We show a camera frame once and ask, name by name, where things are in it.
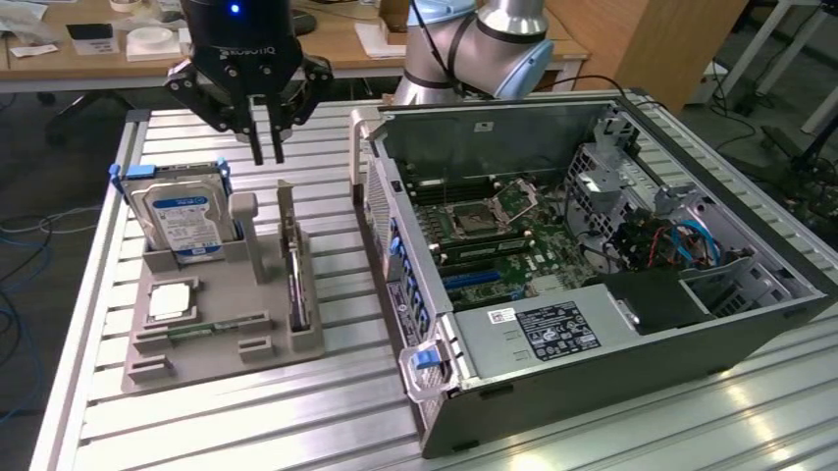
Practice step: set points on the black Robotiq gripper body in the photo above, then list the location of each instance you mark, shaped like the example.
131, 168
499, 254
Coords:
246, 54

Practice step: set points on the graphics card with fan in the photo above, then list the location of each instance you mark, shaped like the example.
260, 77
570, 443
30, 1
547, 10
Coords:
296, 275

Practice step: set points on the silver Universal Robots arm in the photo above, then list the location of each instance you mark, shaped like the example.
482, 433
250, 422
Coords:
458, 44

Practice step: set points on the small white box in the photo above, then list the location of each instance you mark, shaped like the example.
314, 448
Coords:
184, 44

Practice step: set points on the white flat box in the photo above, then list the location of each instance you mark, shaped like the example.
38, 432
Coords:
377, 41

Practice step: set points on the black office chair base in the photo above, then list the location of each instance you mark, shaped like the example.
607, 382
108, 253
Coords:
79, 113

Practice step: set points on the white tape roll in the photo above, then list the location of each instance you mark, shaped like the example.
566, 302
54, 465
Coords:
122, 5

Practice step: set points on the brown cardboard box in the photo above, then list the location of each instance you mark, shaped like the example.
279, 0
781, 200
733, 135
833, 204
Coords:
393, 12

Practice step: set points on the wooden desk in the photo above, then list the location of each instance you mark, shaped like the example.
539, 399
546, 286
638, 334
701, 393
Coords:
79, 68

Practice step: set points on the hard disk with blue carrier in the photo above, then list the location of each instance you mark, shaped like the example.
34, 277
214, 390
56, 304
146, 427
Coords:
180, 221

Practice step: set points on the black and white box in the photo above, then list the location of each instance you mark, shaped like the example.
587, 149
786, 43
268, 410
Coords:
92, 38

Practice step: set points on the locking lever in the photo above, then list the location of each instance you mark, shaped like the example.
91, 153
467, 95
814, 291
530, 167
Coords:
446, 192

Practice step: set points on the white paper label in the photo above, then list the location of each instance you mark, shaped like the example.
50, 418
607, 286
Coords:
32, 50

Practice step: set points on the clear plastic bag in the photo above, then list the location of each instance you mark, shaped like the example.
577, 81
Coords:
20, 22

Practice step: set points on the CPU socket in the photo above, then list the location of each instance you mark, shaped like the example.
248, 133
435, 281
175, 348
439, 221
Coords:
473, 220

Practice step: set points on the metal socket cover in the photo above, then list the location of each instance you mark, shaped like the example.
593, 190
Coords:
517, 192

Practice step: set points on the silver CPU chip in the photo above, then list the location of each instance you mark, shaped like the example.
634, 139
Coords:
170, 300

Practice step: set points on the RAM stick with black chips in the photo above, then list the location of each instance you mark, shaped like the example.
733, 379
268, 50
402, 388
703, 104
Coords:
485, 247

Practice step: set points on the green RAM stick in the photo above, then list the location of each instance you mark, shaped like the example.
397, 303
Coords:
196, 328

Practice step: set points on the blue expansion slot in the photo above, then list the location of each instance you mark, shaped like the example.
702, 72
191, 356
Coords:
473, 279

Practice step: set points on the green motherboard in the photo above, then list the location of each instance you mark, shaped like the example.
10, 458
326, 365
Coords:
546, 250

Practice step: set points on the grey plastic parts rack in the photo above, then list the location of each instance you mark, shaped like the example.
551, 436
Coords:
230, 353

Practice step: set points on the perforated metal drive cage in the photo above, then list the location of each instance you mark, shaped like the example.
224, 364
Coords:
599, 206

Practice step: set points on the wooden cabinet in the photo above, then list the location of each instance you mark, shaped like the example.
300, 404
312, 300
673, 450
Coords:
654, 44

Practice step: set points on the blue case latch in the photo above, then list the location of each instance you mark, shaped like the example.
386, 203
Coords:
426, 358

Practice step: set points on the grey power supply unit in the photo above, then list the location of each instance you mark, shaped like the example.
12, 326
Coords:
485, 343

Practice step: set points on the open black PC case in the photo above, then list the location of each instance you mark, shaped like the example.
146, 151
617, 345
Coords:
589, 373

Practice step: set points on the metal disk bay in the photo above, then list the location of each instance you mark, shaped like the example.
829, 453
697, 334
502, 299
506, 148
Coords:
753, 279

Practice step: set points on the white table frame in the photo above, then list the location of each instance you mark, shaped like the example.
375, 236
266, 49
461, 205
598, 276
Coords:
773, 44

